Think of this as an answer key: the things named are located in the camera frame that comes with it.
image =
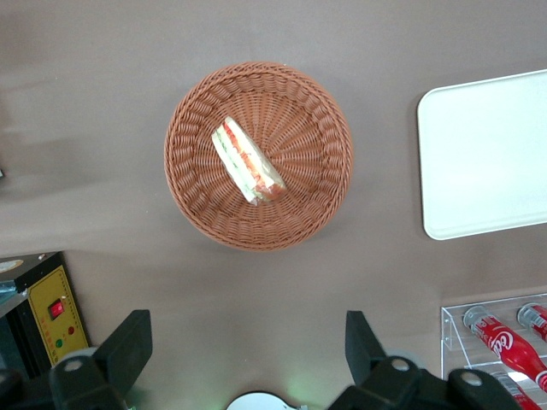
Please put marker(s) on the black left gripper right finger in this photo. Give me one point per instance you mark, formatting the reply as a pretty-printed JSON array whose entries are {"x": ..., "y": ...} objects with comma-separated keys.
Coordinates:
[{"x": 363, "y": 350}]

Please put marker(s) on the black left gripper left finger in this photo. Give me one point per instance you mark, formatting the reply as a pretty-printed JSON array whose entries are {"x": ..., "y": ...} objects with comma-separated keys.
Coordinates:
[{"x": 121, "y": 354}]

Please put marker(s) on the plastic-wrapped sandwich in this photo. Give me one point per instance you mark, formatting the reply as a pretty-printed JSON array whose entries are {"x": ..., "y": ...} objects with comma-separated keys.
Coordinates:
[{"x": 248, "y": 164}]

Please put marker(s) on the brown woven wicker basket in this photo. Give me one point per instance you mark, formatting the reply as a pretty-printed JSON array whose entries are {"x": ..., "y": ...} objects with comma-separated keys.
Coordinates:
[{"x": 299, "y": 171}]

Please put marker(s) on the white plastic tray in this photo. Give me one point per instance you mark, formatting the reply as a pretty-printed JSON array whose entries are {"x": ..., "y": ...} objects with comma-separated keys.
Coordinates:
[{"x": 483, "y": 158}]

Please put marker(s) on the black machine with yellow panel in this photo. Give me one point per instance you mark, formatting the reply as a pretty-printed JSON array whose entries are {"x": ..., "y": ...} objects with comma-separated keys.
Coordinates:
[{"x": 47, "y": 312}]

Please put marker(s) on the clear acrylic bottle rack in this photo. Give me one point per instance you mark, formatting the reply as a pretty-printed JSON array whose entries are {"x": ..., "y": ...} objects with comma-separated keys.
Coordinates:
[{"x": 453, "y": 329}]

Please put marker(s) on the round beige disc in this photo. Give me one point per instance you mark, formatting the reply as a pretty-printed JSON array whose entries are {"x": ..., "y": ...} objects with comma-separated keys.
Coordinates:
[{"x": 9, "y": 265}]

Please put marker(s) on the red cola bottle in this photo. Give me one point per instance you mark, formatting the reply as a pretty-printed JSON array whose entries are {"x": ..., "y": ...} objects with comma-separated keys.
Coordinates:
[
  {"x": 536, "y": 320},
  {"x": 508, "y": 346},
  {"x": 517, "y": 390}
]

